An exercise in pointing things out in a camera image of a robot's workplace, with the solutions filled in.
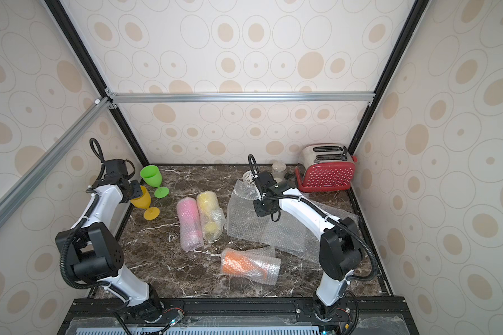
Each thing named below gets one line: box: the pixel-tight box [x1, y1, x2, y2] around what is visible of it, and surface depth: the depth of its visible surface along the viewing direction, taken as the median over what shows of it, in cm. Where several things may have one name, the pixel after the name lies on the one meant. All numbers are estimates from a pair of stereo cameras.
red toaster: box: [294, 143, 357, 193], surface depth 104 cm
